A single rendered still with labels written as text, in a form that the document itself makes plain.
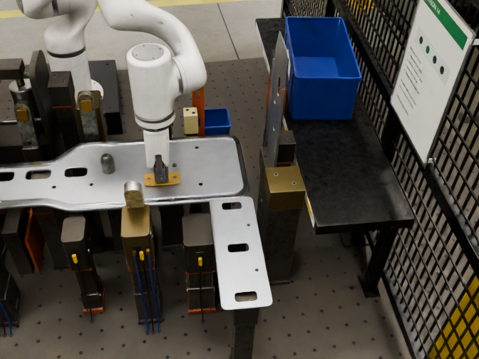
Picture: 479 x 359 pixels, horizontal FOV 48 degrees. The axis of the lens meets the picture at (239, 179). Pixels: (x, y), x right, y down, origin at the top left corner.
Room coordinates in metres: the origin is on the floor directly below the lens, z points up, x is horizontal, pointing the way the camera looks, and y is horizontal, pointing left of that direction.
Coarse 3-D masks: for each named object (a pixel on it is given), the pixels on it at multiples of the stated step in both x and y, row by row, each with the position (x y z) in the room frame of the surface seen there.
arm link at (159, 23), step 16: (112, 0) 0.96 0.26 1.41; (128, 0) 0.96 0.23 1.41; (144, 0) 0.98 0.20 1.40; (112, 16) 0.94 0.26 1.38; (128, 16) 0.95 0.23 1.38; (144, 16) 0.95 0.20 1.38; (160, 16) 0.96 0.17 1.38; (144, 32) 0.98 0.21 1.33; (160, 32) 0.97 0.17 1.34; (176, 32) 0.95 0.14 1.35; (176, 48) 0.95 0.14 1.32; (192, 48) 0.93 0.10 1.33; (176, 64) 0.90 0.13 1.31; (192, 64) 0.91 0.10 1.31; (192, 80) 0.89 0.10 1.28
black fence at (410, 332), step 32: (288, 0) 2.20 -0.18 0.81; (384, 0) 1.23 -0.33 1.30; (416, 0) 1.08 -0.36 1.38; (448, 0) 0.95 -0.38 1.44; (352, 32) 1.35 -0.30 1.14; (384, 96) 1.07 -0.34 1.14; (384, 128) 1.05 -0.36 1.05; (416, 160) 0.86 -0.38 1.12; (416, 192) 0.83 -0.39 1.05; (448, 192) 0.73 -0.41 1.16; (448, 256) 0.65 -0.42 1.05; (416, 288) 0.70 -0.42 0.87; (416, 320) 0.65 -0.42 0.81; (448, 320) 0.57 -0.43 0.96; (416, 352) 0.60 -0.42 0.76
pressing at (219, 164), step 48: (96, 144) 1.00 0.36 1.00; (144, 144) 1.01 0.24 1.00; (192, 144) 1.02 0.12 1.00; (240, 144) 1.03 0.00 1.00; (0, 192) 0.82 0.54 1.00; (48, 192) 0.83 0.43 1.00; (96, 192) 0.84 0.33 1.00; (144, 192) 0.84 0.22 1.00; (192, 192) 0.85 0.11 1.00; (240, 192) 0.86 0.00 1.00
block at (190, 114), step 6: (186, 108) 1.08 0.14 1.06; (192, 108) 1.08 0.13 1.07; (186, 114) 1.06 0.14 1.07; (192, 114) 1.06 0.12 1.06; (186, 120) 1.05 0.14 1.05; (192, 120) 1.05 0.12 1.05; (186, 126) 1.05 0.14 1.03; (192, 126) 1.05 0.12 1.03; (186, 132) 1.05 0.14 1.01; (192, 132) 1.05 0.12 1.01; (192, 204) 1.05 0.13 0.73; (198, 204) 1.06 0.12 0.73; (192, 210) 1.05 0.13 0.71; (198, 210) 1.05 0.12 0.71
